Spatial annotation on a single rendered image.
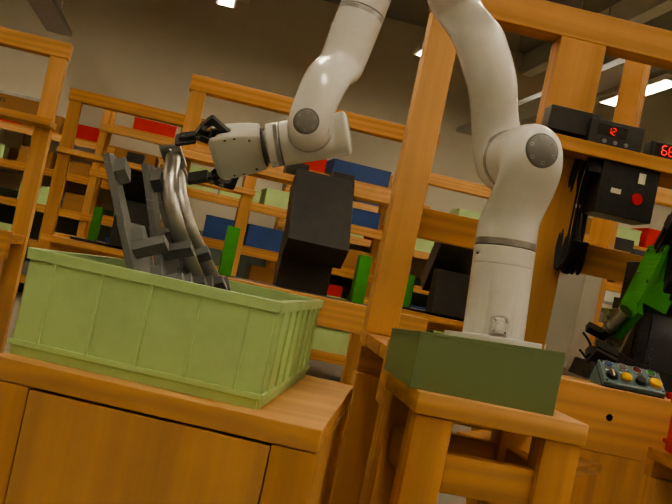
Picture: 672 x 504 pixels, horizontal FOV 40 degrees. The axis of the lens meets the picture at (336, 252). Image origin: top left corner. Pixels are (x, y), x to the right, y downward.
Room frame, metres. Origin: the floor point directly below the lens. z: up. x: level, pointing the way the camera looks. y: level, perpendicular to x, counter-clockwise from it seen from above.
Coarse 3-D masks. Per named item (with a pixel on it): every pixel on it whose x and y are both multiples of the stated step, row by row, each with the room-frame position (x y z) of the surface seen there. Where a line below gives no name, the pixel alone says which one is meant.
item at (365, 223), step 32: (128, 128) 8.91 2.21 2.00; (160, 128) 9.00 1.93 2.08; (320, 160) 9.25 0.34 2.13; (96, 192) 9.29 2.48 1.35; (192, 192) 8.98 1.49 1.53; (224, 192) 9.10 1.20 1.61; (256, 192) 9.15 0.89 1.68; (288, 192) 9.20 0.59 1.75; (384, 192) 9.28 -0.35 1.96; (224, 224) 9.12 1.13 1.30; (352, 224) 9.29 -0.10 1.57; (256, 256) 9.10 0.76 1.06; (352, 256) 9.36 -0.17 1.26; (320, 352) 9.28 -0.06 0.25
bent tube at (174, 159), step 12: (168, 144) 1.76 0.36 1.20; (168, 156) 1.76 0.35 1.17; (180, 156) 1.78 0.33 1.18; (168, 168) 1.73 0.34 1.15; (168, 180) 1.71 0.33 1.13; (168, 192) 1.70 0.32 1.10; (168, 204) 1.70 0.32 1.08; (168, 216) 1.70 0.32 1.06; (180, 216) 1.71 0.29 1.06; (180, 228) 1.71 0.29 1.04; (180, 240) 1.72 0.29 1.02; (192, 264) 1.78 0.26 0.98
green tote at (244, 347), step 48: (48, 288) 1.46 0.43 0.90; (96, 288) 1.45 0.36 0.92; (144, 288) 1.45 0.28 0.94; (192, 288) 1.43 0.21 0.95; (240, 288) 2.04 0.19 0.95; (48, 336) 1.46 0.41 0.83; (96, 336) 1.45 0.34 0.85; (144, 336) 1.44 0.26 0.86; (192, 336) 1.43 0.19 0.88; (240, 336) 1.43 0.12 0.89; (288, 336) 1.60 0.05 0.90; (192, 384) 1.43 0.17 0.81; (240, 384) 1.43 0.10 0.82; (288, 384) 1.75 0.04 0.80
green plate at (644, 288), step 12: (648, 252) 2.44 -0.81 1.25; (660, 252) 2.36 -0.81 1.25; (648, 264) 2.40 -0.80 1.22; (660, 264) 2.34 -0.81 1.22; (636, 276) 2.43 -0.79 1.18; (648, 276) 2.36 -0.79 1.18; (660, 276) 2.36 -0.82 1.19; (636, 288) 2.40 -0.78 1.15; (648, 288) 2.34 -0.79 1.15; (660, 288) 2.36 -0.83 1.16; (624, 300) 2.43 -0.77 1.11; (636, 300) 2.36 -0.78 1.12; (648, 300) 2.35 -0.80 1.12; (660, 300) 2.36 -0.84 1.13; (660, 312) 2.36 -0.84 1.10
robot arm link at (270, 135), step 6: (270, 126) 1.72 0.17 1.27; (276, 126) 1.72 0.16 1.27; (264, 132) 1.73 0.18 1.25; (270, 132) 1.71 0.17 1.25; (276, 132) 1.71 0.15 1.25; (264, 138) 1.72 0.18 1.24; (270, 138) 1.71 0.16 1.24; (276, 138) 1.71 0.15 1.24; (264, 144) 1.72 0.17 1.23; (270, 144) 1.71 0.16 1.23; (276, 144) 1.71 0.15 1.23; (270, 150) 1.71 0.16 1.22; (276, 150) 1.71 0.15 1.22; (270, 156) 1.72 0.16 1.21; (276, 156) 1.72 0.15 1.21; (270, 162) 1.73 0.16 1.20; (276, 162) 1.73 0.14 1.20; (282, 162) 1.73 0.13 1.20
